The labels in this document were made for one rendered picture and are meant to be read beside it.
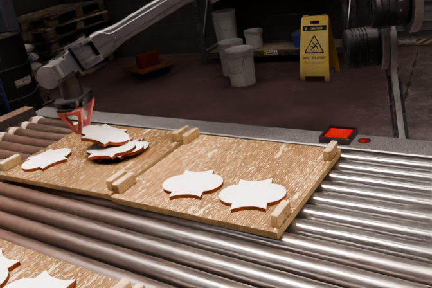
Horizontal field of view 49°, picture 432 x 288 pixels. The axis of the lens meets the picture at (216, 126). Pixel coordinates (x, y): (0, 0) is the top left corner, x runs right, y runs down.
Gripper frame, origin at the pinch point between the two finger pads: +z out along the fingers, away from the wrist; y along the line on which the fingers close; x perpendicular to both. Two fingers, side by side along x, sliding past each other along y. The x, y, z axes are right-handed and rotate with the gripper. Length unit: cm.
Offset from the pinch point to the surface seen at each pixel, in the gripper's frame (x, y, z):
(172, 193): -30.0, -27.4, 6.7
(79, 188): -5.3, -20.2, 7.6
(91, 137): -4.0, -4.5, 1.3
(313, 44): -74, 343, 72
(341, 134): -67, 0, 9
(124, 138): -11.6, -1.9, 3.7
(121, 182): -17.6, -23.3, 5.3
